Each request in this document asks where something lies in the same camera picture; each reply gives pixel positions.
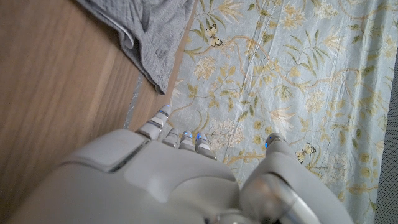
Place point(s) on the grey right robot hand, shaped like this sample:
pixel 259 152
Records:
pixel 161 186

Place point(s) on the grey tape strip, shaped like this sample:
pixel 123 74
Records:
pixel 133 102

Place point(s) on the floral butterfly backdrop cloth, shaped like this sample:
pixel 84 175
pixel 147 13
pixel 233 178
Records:
pixel 280 77

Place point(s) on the grey shorts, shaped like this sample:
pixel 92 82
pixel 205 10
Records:
pixel 155 31

